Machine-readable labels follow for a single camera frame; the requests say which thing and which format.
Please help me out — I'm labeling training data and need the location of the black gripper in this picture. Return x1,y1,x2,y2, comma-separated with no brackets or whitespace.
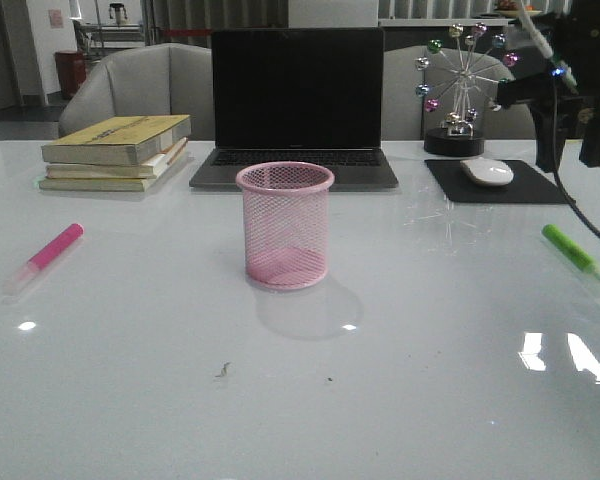
496,1,600,173

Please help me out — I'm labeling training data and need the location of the green highlighter pen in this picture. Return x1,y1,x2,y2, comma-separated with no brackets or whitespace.
541,224,600,282

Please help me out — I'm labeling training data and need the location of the pink highlighter pen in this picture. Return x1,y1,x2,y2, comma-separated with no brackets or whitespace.
3,223,84,296

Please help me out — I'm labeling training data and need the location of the pink mesh pen holder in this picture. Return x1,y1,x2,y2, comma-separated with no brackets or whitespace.
236,161,335,290

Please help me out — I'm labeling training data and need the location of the black mouse pad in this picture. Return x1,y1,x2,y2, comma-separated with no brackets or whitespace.
425,159,567,205

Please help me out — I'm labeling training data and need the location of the white computer mouse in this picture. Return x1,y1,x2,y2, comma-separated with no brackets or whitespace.
460,157,514,187

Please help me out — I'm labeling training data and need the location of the ferris wheel desk ornament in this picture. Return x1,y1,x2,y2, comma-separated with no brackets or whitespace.
414,21,519,157

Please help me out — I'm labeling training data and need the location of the fruit bowl on counter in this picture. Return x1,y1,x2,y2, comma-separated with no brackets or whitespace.
494,0,541,18

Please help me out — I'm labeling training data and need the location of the grey right chair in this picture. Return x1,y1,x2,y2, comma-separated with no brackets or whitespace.
381,45,535,141

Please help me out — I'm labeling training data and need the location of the grey chair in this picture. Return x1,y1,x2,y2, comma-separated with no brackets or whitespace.
58,43,215,140
381,45,535,141

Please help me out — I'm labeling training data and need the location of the grey open laptop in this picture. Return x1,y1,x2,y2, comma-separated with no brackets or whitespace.
189,27,398,191

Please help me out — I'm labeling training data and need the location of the grey left chair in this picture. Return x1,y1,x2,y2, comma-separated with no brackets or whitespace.
58,43,215,140

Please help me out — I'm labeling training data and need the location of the middle cream book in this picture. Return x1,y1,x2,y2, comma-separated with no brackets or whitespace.
46,138,188,179

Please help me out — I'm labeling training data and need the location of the top yellow book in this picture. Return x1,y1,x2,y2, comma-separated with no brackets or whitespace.
41,115,192,166

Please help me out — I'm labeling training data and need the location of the red trash bin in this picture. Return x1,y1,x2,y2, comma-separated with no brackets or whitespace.
54,50,86,99

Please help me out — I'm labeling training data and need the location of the bottom pale book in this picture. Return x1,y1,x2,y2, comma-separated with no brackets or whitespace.
38,151,189,192

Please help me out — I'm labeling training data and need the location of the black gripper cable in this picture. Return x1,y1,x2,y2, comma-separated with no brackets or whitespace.
551,74,600,253

